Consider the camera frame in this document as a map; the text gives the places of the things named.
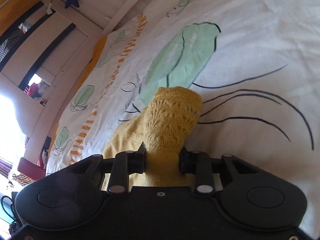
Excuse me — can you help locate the mustard yellow knit garment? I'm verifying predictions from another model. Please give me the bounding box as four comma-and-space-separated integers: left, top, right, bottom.
103, 87, 202, 187

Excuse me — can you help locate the red chair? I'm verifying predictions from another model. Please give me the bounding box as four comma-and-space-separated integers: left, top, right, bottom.
17, 158, 46, 180

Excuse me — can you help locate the orange bed sheet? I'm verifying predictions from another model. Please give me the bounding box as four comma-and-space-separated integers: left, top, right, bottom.
47, 36, 107, 155

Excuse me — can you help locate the white leaf-print duvet cover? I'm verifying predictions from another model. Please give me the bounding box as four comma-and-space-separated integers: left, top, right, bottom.
46, 0, 319, 238

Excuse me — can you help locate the white blue-trimmed shelf unit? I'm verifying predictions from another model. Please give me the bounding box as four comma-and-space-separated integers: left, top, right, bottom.
1, 1, 92, 106

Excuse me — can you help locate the white slatted bed frame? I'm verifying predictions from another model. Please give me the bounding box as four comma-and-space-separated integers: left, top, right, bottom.
21, 0, 181, 165

